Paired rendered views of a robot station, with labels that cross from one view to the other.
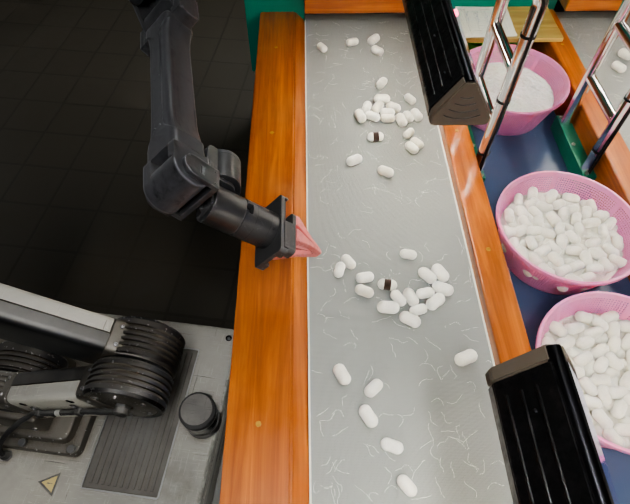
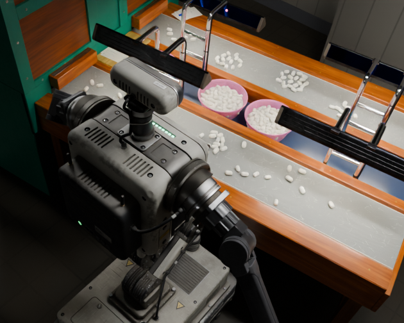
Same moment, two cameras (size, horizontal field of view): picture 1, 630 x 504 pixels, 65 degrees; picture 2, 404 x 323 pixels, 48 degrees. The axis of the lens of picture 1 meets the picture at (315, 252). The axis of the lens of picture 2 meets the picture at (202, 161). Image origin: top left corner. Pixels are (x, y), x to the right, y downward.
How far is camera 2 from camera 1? 150 cm
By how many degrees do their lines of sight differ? 38
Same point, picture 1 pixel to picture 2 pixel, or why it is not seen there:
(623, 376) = (270, 120)
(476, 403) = (256, 151)
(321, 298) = not seen: hidden behind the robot
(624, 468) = (288, 140)
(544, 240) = (220, 105)
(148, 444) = (188, 266)
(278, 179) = not seen: hidden behind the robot
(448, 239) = (202, 124)
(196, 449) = (201, 252)
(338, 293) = not seen: hidden behind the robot
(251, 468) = (242, 204)
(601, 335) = (258, 115)
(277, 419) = (232, 191)
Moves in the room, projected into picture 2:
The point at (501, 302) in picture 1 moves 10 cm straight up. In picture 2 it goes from (235, 125) to (238, 111)
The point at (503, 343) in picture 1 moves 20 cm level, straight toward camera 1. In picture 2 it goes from (247, 134) to (261, 164)
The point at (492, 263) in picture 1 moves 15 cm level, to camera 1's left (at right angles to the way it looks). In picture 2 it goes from (222, 119) to (206, 136)
